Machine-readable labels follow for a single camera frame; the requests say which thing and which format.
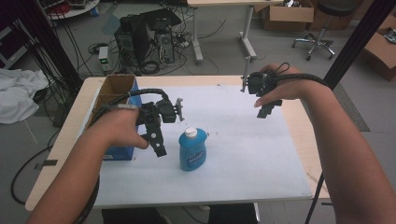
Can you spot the blue bottle with white cap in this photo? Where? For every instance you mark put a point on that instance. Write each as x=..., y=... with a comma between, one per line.
x=192, y=152

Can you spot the cardboard box with blue sides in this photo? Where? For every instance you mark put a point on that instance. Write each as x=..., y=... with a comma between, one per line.
x=116, y=85

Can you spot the open brown cardboard box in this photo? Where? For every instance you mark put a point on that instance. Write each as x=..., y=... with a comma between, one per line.
x=381, y=49

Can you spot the white desk with metal legs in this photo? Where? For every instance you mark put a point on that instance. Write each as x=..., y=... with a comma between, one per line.
x=249, y=37

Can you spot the large black computer tower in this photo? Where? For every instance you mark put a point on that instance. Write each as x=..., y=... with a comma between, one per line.
x=132, y=40

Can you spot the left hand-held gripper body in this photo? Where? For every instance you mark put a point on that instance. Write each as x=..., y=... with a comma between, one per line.
x=166, y=112

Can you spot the white cloth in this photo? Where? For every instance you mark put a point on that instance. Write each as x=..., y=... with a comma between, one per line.
x=17, y=93

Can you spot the white table mat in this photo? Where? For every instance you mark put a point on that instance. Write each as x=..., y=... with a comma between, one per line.
x=236, y=155

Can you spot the person's left hand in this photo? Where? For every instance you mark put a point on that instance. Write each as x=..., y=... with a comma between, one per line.
x=120, y=127

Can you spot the person's right hand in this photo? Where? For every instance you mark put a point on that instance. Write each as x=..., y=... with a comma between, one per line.
x=291, y=87

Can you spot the white power supply unit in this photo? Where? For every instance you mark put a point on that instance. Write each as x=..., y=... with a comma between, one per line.
x=103, y=59

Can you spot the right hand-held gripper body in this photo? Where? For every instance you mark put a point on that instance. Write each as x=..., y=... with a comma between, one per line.
x=257, y=83

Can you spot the black office stool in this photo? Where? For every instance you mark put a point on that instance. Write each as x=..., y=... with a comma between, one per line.
x=320, y=37

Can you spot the round white table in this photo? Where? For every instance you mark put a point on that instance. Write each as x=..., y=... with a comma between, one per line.
x=74, y=7

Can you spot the black tape strip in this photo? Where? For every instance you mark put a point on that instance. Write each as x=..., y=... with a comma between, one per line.
x=46, y=163

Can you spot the small grey computer tower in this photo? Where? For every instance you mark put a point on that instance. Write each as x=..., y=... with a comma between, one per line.
x=165, y=46

